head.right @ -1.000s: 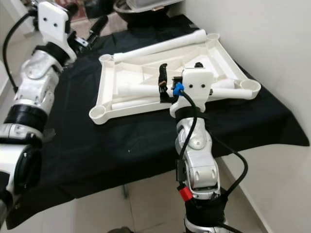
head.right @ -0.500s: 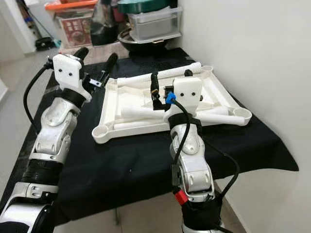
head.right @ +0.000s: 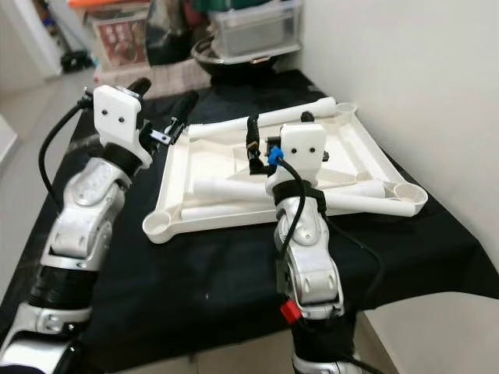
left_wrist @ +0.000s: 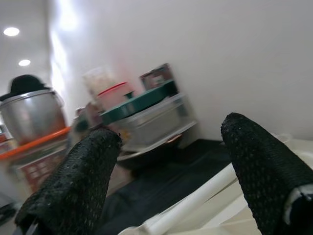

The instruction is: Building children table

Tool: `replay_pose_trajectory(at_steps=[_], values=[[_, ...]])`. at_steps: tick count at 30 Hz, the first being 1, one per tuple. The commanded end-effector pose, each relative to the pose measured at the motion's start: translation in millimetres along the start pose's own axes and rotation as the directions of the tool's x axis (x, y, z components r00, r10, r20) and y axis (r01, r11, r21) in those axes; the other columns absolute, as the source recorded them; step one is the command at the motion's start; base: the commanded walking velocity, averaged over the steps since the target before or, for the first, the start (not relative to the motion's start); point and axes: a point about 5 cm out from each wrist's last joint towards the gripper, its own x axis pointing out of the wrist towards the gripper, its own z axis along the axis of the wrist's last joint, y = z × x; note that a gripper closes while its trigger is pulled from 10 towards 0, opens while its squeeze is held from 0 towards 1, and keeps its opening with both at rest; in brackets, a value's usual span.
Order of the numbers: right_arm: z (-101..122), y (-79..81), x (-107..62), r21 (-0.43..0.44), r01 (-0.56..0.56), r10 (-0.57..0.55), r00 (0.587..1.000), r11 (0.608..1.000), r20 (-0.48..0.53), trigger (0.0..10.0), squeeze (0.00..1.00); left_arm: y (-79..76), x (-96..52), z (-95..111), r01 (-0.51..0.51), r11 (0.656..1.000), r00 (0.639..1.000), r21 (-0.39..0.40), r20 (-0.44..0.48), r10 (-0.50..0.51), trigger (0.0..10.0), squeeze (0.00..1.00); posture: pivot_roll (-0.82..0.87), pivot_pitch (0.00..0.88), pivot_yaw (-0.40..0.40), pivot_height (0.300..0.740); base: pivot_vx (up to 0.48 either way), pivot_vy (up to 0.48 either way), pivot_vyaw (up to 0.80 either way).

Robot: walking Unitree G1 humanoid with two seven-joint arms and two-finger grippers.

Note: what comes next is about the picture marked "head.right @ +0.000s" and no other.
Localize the white plastic table leg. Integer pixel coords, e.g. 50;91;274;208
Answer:
192;178;388;205
187;97;338;141
181;196;416;223

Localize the beige covered bench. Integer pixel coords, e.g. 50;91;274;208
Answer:
97;58;215;98

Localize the white plastic table top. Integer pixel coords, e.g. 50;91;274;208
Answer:
142;97;430;245

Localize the red printed carton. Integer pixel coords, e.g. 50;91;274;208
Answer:
91;16;150;71

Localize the black wok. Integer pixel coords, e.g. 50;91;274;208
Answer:
191;37;301;79

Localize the black bag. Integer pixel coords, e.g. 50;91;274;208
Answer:
144;0;203;67

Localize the black object on floor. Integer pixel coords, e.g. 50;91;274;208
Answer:
60;48;94;75

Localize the orange lidded container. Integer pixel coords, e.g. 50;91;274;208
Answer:
68;0;149;23

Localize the clear plastic storage box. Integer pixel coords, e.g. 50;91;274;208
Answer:
209;0;305;59

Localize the dark green plastic container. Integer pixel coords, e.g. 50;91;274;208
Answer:
191;0;281;13

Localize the black tablecloth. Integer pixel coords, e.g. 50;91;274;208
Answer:
0;69;499;373

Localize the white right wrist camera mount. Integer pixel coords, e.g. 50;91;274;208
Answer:
278;122;331;190

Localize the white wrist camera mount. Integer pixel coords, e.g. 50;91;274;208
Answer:
91;84;154;169
278;122;331;190

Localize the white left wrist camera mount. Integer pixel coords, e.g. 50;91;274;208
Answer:
91;84;154;169

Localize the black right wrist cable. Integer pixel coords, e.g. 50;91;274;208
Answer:
267;146;320;258

